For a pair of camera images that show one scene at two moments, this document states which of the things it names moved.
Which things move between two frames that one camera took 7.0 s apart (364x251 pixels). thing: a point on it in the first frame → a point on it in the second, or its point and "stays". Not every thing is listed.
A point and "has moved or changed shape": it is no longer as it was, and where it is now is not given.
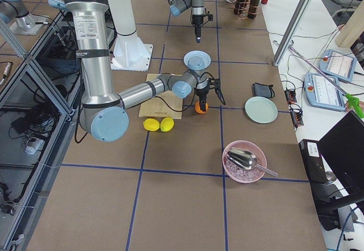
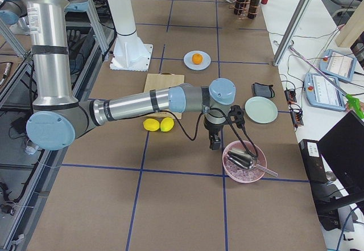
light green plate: [261, 110] stays
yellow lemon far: [166, 124] stays
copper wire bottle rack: [243, 9] stays
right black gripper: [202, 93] → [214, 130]
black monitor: [344, 146] stays
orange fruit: [198, 109] has moved or changed shape
